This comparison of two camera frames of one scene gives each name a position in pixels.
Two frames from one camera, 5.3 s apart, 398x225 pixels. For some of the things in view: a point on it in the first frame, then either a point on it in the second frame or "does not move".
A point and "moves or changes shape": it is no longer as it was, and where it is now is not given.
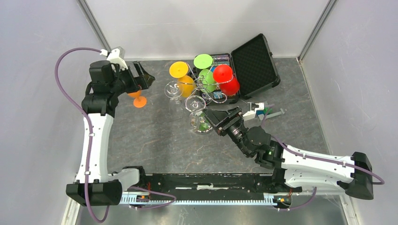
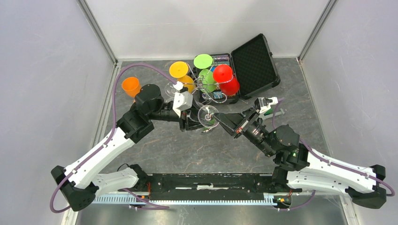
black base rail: (206, 188) does not move
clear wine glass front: (199, 122) moves or changes shape
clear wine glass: (173, 90) does not move
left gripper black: (142, 81) -> (188, 119)
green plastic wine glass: (204, 61) does not move
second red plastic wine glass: (231, 88) does not move
